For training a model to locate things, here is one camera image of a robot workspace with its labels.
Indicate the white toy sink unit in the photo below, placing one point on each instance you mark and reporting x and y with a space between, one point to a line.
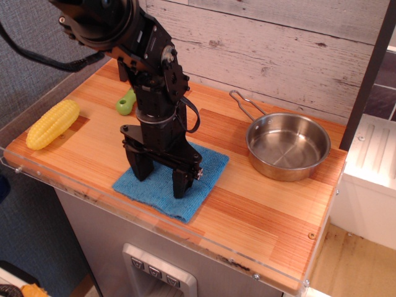
365 202

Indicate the orange toy on floor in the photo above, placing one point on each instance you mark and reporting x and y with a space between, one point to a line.
30 290

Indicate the yellow toy corn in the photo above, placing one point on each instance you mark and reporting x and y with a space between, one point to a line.
52 124

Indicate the dark post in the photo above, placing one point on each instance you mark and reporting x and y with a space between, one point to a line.
123 76
374 65

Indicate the silver dispenser panel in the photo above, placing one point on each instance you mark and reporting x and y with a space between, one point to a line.
150 275

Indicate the dark right post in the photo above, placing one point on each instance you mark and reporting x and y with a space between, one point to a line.
374 65

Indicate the grey toy fridge cabinet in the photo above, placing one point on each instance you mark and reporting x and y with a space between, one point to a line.
102 234

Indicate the steel pot with handle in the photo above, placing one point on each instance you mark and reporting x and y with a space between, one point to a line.
283 146

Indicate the dark left post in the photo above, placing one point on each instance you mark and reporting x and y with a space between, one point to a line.
123 76

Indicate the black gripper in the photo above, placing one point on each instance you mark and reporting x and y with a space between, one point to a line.
163 142

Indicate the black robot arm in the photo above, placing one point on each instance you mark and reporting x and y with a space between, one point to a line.
147 59

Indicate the green handled grey spatula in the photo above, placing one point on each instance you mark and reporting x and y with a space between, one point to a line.
125 104

